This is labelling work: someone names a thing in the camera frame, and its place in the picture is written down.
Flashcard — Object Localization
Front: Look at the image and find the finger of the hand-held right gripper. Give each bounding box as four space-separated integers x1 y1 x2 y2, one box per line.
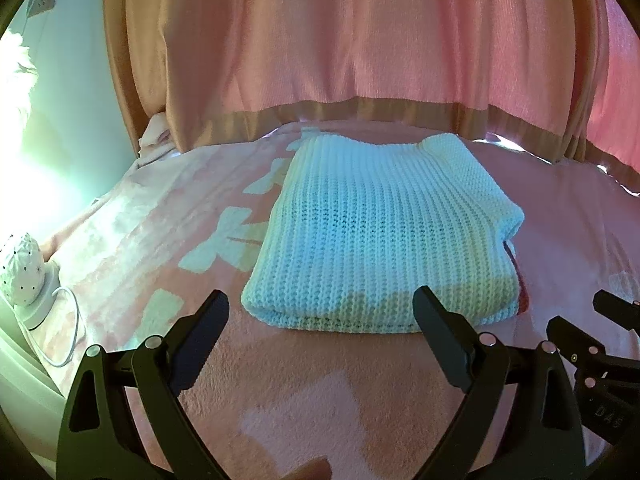
546 314 637 447
592 289 640 334

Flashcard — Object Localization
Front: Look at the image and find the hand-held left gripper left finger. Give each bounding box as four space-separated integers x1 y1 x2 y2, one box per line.
56 289 231 480

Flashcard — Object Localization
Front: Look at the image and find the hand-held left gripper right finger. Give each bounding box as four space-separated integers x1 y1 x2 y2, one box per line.
412 285 586 480

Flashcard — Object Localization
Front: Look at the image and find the white knit sweater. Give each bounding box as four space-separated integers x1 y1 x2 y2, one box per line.
241 132 526 335

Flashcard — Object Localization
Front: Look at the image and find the person's left hand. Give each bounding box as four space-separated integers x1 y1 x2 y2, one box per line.
279 459 334 480

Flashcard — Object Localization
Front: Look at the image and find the pink patterned plush blanket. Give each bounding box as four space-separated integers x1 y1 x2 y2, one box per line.
37 120 638 480

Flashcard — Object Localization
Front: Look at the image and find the white dotted table lamp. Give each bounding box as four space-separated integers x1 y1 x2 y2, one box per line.
0 232 63 332

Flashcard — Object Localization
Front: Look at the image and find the light pink plush cloth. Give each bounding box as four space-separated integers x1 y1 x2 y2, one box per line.
137 112 178 161

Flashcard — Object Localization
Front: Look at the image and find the pink curtain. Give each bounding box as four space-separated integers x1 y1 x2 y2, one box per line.
102 0 640 196

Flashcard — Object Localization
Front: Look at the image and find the white fluffy object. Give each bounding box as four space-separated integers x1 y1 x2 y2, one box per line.
0 27 38 116

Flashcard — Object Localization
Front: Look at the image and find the white lamp cable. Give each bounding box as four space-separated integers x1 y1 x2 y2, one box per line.
37 285 81 368

